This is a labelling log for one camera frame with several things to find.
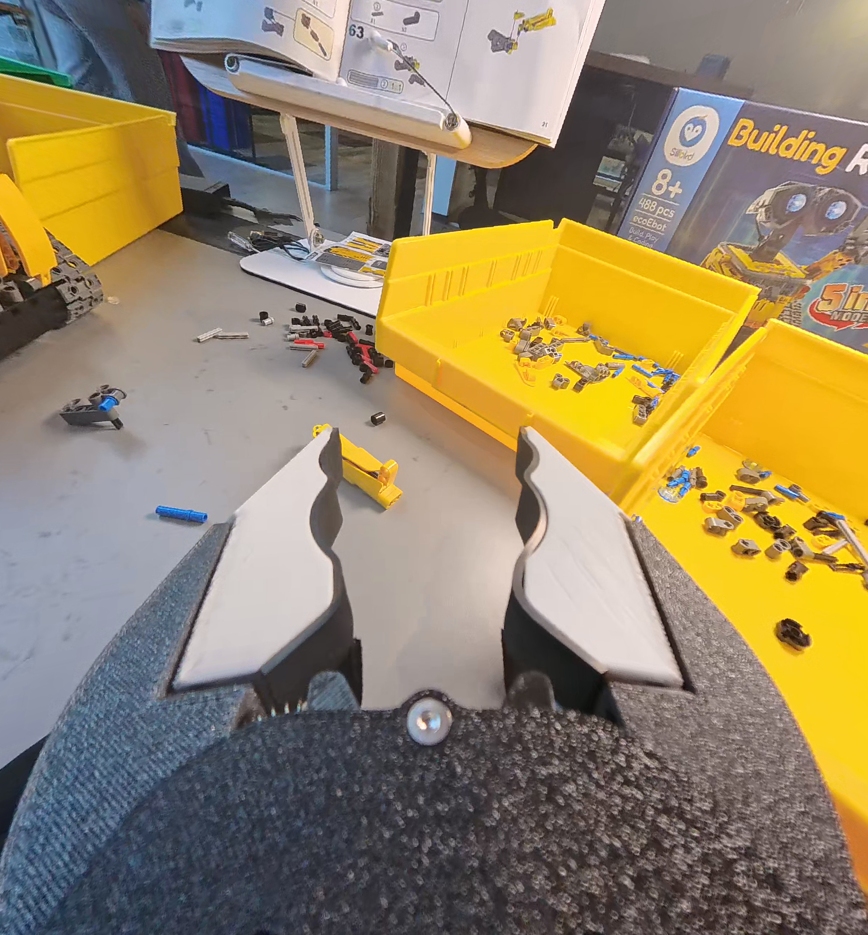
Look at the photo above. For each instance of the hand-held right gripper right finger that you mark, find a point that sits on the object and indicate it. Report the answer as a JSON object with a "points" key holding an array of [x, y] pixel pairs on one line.
{"points": [[595, 585]]}

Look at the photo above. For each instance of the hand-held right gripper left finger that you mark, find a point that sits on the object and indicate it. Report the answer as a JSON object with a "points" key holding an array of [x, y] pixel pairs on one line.
{"points": [[266, 585]]}

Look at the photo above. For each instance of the blue axle pin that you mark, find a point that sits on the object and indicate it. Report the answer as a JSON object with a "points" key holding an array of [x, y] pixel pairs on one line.
{"points": [[181, 514]]}

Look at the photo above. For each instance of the small blue pin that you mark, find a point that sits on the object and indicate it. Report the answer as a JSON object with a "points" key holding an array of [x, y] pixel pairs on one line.
{"points": [[108, 402]]}

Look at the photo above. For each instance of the grey bent beam piece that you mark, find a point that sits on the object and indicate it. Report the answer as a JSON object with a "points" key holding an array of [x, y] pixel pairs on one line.
{"points": [[86, 414]]}

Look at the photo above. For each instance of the large yellow bin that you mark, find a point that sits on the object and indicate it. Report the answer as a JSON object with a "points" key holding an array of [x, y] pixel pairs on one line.
{"points": [[449, 314]]}

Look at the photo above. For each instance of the yellow toy tracked robot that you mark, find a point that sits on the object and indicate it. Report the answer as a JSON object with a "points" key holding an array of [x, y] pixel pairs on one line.
{"points": [[10, 278]]}

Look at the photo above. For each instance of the green bin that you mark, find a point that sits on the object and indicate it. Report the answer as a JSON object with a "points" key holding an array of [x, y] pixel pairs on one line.
{"points": [[10, 62]]}

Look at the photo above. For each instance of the grey desk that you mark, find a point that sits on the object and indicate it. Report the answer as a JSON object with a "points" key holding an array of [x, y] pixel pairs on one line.
{"points": [[83, 585]]}

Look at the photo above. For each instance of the small yellow block assembly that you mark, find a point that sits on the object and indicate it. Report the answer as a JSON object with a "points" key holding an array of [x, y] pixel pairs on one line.
{"points": [[368, 471]]}

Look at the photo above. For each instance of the scattered small connector pieces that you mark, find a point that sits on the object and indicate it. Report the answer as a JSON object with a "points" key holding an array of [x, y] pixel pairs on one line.
{"points": [[770, 526]]}

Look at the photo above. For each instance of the pile of small building pieces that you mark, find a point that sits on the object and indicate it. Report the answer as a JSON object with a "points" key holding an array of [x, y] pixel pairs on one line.
{"points": [[339, 344]]}

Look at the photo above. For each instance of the printed sticker sheet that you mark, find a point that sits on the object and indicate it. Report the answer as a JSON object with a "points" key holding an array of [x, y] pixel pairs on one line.
{"points": [[354, 253]]}

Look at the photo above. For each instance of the blue printed cardboard box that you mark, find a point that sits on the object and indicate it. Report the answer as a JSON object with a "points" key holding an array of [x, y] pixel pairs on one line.
{"points": [[784, 190]]}

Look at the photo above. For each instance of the wide yellow bin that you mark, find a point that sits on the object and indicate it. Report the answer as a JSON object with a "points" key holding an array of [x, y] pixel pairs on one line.
{"points": [[98, 176]]}

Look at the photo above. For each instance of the white book stand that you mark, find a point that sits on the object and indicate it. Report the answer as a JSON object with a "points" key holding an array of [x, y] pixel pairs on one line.
{"points": [[346, 110]]}

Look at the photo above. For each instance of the instruction booklet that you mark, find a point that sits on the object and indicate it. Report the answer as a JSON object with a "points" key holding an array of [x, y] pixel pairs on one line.
{"points": [[449, 44]]}

